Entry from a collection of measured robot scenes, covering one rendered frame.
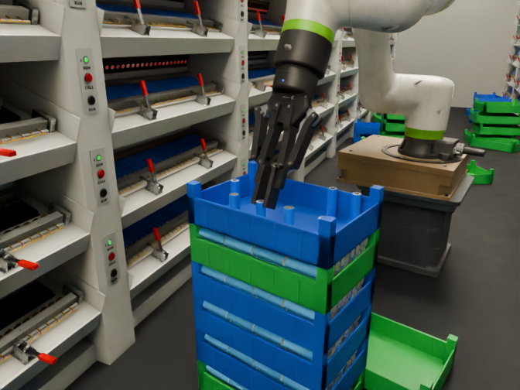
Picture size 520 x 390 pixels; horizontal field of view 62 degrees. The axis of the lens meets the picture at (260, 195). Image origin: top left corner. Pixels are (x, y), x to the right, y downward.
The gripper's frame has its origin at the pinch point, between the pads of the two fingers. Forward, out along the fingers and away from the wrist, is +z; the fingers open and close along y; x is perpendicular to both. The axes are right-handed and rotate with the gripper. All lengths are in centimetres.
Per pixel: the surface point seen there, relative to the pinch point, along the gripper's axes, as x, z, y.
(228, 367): -11.4, 36.6, 5.7
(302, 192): -15.4, -1.2, 1.9
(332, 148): -191, -42, 87
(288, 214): 1.0, 3.7, -5.9
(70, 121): 15.8, -2.7, 37.6
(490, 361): -60, 26, -35
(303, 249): 1.9, 8.2, -10.7
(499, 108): -277, -105, 10
